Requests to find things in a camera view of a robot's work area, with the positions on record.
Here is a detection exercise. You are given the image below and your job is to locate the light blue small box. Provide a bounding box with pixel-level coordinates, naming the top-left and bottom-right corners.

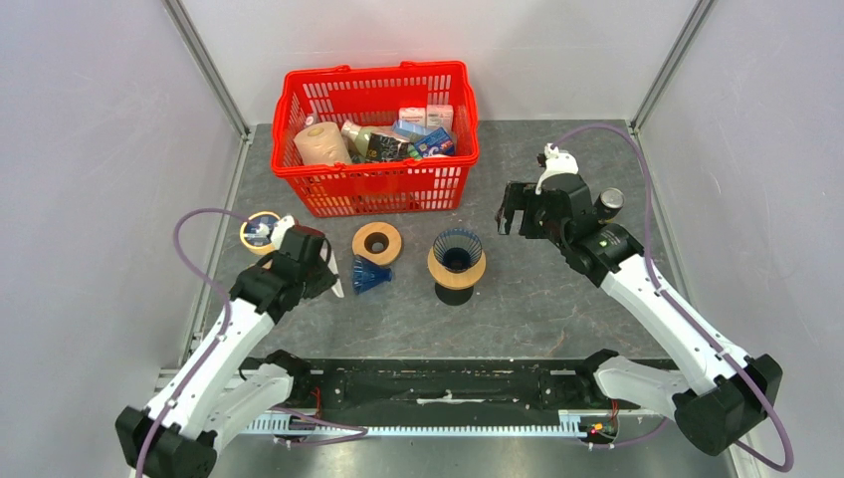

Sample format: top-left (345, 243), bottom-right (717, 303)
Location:
top-left (391, 119), bottom-right (433, 142)

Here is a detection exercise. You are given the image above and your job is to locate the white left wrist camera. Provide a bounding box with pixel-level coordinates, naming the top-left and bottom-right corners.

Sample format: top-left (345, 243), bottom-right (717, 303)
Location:
top-left (272, 214), bottom-right (297, 251)

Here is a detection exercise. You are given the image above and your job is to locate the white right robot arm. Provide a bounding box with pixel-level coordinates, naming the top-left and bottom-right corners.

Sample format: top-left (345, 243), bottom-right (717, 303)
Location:
top-left (496, 173), bottom-right (783, 456)

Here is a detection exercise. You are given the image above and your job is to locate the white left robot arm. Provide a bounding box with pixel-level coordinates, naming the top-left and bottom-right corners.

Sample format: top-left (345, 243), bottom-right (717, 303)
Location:
top-left (115, 218), bottom-right (338, 477)

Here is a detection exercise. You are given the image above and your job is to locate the red plastic shopping basket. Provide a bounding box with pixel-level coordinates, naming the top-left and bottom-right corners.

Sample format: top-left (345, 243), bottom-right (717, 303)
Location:
top-left (270, 61), bottom-right (480, 217)

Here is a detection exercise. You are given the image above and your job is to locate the black yellow drink can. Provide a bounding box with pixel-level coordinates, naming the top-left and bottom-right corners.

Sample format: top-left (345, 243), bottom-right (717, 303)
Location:
top-left (594, 187), bottom-right (625, 223)

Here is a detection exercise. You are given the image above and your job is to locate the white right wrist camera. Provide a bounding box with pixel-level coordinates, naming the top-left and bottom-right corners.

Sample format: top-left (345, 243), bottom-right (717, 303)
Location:
top-left (534, 142), bottom-right (579, 195)

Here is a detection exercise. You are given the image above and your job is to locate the beige paper roll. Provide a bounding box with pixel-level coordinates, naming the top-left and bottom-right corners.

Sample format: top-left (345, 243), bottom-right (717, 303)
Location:
top-left (294, 121), bottom-right (351, 166)

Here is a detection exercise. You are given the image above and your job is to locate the wooden dripper holder ring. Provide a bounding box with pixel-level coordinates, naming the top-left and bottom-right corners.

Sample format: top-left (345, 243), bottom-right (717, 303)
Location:
top-left (427, 245), bottom-right (488, 292)

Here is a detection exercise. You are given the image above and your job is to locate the white pink small box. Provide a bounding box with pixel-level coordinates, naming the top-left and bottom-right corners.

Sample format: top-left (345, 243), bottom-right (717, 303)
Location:
top-left (398, 107), bottom-right (427, 126)

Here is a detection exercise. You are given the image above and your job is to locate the white paper coffee filter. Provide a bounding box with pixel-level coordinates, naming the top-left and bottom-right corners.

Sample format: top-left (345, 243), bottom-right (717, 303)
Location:
top-left (321, 239), bottom-right (345, 299)

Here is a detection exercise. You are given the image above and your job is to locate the blue toothpaste box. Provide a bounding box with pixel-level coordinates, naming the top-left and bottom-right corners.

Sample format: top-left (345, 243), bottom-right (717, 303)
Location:
top-left (414, 127), bottom-right (456, 157)

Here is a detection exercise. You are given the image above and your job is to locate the white red carton box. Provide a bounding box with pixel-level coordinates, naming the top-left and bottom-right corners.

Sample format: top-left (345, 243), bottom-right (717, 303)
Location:
top-left (425, 105), bottom-right (454, 130)

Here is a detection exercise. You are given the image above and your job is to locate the green glass bottle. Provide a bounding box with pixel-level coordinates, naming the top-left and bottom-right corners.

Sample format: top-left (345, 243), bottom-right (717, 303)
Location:
top-left (340, 119), bottom-right (391, 157)

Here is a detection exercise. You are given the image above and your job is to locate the blue ribbed dripper cone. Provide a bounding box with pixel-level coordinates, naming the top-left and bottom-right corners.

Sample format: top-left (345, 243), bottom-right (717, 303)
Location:
top-left (432, 228), bottom-right (483, 273)
top-left (351, 255), bottom-right (393, 295)

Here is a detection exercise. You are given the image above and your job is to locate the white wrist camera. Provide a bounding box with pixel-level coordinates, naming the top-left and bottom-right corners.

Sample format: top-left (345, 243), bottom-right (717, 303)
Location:
top-left (272, 214), bottom-right (297, 251)
top-left (534, 142), bottom-right (579, 195)

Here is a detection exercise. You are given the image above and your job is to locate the slotted aluminium cable rail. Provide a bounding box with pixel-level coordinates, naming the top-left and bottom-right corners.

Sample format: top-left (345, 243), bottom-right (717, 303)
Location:
top-left (241, 411), bottom-right (614, 439)

